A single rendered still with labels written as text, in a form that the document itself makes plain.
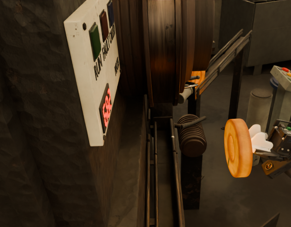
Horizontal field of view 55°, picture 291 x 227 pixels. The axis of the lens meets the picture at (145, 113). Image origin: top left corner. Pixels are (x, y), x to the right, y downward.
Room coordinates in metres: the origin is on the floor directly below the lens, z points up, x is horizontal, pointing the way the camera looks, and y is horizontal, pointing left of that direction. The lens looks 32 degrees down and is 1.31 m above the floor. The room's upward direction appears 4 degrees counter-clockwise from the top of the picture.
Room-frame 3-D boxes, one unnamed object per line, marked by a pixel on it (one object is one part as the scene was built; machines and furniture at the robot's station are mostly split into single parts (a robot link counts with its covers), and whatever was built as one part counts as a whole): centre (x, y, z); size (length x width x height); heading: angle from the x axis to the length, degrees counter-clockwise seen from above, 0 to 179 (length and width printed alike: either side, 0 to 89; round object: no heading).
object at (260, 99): (1.38, -0.68, 0.26); 0.12 x 0.12 x 0.52
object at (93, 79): (0.45, 0.07, 1.15); 0.26 x 0.02 x 0.18; 176
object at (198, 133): (1.10, -0.22, 0.27); 0.22 x 0.13 x 0.53; 176
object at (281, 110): (1.42, -0.84, 0.31); 0.24 x 0.16 x 0.62; 176
